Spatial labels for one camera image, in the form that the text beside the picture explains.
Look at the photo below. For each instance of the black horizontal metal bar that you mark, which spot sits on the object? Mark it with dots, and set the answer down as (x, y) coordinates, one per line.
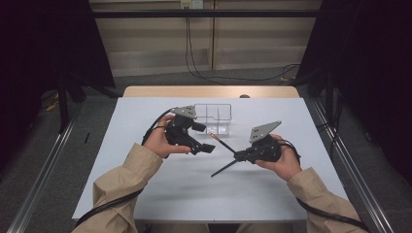
(207, 13)

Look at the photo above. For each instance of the person's right hand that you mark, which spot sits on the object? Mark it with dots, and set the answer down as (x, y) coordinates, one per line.
(288, 163)

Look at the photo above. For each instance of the person's leg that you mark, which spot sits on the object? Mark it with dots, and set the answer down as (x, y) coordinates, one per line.
(181, 228)
(264, 228)

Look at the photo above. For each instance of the small black stick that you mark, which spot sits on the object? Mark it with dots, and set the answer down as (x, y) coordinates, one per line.
(86, 137)

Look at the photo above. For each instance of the black chopstick orange end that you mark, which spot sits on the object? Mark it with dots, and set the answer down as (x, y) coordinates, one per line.
(223, 169)
(223, 144)

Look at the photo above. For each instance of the aluminium rail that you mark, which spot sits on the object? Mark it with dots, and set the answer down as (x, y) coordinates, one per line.
(366, 191)
(39, 184)

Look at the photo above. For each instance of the person's left leg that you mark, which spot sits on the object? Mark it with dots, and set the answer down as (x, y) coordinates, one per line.
(181, 228)

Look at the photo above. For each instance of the person's right leg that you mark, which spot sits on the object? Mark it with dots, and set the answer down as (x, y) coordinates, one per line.
(264, 228)

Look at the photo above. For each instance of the wooden table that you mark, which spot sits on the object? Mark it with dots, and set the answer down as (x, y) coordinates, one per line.
(194, 91)

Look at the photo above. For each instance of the clear plastic divided holder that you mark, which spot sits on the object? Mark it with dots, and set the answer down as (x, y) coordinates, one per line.
(217, 113)

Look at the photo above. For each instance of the black curtain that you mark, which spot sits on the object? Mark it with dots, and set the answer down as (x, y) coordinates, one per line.
(39, 48)
(372, 64)

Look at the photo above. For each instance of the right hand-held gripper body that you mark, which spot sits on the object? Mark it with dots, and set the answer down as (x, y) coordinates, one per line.
(265, 150)

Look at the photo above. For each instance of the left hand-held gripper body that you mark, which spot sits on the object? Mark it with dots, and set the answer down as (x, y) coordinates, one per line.
(179, 134)

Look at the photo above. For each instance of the black metal stand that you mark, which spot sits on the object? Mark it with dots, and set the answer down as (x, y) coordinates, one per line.
(63, 106)
(329, 97)

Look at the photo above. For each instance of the white wall outlet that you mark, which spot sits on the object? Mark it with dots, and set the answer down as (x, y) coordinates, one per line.
(191, 4)

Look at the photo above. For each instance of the person's left hand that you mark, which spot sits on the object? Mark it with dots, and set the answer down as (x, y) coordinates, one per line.
(157, 142)

